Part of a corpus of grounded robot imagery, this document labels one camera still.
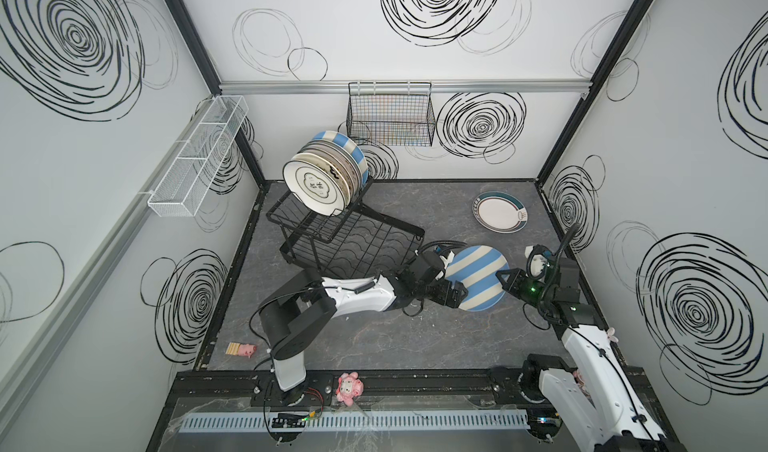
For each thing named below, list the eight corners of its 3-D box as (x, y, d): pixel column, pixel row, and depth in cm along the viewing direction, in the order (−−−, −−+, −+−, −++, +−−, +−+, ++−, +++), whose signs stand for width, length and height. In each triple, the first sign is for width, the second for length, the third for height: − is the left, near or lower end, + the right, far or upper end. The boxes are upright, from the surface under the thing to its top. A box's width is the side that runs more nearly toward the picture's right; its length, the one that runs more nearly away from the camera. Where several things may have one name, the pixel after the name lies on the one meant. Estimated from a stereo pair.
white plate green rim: (477, 233, 107) (478, 229, 105) (468, 195, 119) (469, 191, 117) (532, 233, 107) (535, 229, 105) (518, 195, 119) (520, 191, 117)
